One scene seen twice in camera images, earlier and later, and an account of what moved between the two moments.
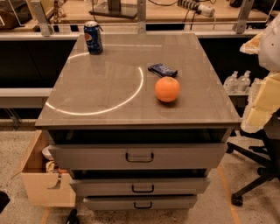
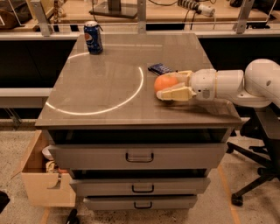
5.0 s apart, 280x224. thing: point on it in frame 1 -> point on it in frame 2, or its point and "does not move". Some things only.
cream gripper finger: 267,102 -> 178,94
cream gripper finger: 253,45 -> 182,76
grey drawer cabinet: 141,125 does not move
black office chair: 269,153 does not move
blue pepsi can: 93,38 does not move
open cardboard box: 38,178 does not move
